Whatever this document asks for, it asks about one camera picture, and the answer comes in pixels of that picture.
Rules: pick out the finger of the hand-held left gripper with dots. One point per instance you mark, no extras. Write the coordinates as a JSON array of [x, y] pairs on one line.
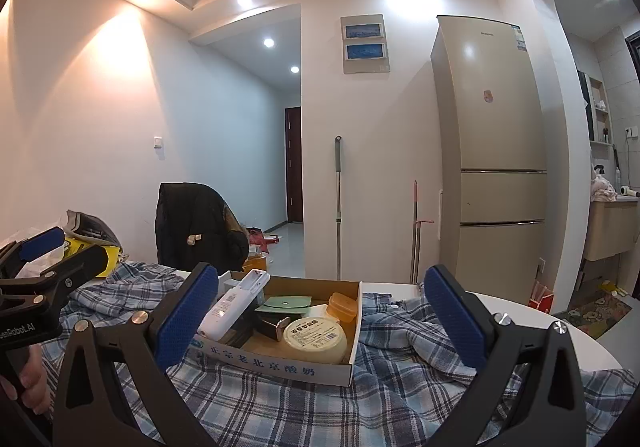
[[42, 243], [75, 269]]

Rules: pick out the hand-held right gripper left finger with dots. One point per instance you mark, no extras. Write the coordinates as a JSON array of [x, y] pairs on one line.
[[187, 312]]

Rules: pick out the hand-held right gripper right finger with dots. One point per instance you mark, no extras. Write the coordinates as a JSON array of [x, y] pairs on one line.
[[455, 317]]

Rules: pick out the white remote control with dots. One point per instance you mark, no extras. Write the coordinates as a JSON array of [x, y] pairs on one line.
[[230, 309]]

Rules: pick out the glossy black case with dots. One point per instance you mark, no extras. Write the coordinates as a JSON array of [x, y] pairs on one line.
[[267, 327]]

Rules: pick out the green card pouch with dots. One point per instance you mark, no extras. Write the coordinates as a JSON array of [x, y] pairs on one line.
[[285, 304]]

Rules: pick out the cardboard box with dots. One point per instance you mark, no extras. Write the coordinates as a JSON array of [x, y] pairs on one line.
[[280, 367]]

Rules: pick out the orange plastic soap box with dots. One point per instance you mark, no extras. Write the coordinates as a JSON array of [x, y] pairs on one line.
[[342, 307]]

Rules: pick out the round pale yellow container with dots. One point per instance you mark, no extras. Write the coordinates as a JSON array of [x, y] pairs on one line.
[[315, 339]]

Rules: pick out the person's left hand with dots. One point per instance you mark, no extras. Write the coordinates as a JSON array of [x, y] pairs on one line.
[[37, 377]]

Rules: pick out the yellow bag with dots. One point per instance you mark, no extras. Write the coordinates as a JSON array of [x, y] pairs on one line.
[[112, 257]]

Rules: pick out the blue plaid cloth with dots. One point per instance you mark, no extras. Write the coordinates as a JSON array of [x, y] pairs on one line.
[[400, 377]]

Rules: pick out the orange floor carton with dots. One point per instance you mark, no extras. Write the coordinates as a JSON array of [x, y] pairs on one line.
[[255, 261]]

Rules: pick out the red carton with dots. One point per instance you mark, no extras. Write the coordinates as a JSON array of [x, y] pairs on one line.
[[542, 299]]

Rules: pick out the chair with black jacket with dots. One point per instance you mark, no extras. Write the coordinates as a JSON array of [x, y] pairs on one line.
[[195, 222]]

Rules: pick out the red bag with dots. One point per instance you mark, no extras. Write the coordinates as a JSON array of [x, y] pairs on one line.
[[257, 237]]

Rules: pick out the patterned floor mat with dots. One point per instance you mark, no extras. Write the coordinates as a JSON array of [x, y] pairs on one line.
[[595, 313]]

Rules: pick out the yellow plastic item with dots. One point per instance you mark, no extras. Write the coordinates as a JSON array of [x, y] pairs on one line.
[[612, 288]]

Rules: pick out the beige three-door fridge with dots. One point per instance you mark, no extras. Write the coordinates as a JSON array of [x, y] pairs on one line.
[[490, 152]]

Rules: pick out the dark brown door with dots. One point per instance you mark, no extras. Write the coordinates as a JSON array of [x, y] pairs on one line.
[[294, 167]]

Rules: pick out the beige vanity cabinet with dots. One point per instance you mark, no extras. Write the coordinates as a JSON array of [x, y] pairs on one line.
[[612, 229]]

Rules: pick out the crumpled pale cloth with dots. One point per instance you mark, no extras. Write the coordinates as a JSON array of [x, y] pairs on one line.
[[602, 189]]

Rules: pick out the hair dryer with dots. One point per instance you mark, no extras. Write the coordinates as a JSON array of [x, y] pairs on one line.
[[629, 192]]

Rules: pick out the white wall shelf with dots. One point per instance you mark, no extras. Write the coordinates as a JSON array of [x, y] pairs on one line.
[[600, 112]]

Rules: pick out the white wall outlet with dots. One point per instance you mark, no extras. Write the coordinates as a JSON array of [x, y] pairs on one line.
[[631, 132]]

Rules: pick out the wall electrical panel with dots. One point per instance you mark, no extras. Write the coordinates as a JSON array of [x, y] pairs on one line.
[[365, 44]]

